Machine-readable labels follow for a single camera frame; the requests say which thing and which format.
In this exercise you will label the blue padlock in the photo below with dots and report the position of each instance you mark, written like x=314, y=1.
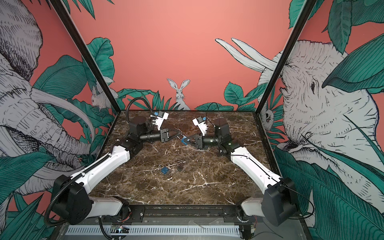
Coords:
x=165, y=170
x=183, y=140

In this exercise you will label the black front mounting rail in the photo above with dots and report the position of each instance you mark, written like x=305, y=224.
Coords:
x=136, y=213

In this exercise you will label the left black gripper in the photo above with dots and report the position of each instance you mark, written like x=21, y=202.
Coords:
x=164, y=135

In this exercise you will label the blue padlock front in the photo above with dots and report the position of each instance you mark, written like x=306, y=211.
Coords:
x=165, y=170

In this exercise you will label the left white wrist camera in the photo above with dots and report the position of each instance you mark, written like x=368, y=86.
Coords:
x=158, y=118

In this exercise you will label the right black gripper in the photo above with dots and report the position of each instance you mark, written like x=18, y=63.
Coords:
x=202, y=141

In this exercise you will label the left black frame post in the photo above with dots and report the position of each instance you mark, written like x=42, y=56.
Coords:
x=65, y=18

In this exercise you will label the black frame post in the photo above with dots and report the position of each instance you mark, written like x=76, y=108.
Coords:
x=65, y=18
x=298, y=27

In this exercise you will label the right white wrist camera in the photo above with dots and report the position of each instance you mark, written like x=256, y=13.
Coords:
x=201, y=123

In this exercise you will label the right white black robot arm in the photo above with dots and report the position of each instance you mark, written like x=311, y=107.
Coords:
x=280, y=198

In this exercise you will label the small green circuit board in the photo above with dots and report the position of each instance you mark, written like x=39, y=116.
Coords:
x=120, y=230

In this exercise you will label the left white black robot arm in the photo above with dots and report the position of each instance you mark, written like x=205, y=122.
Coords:
x=70, y=201

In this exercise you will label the white slotted cable duct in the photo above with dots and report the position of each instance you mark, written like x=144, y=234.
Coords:
x=163, y=230

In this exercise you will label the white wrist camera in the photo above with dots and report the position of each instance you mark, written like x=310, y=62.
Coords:
x=201, y=123
x=158, y=118

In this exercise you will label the right black frame post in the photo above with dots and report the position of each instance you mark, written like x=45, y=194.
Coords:
x=298, y=27

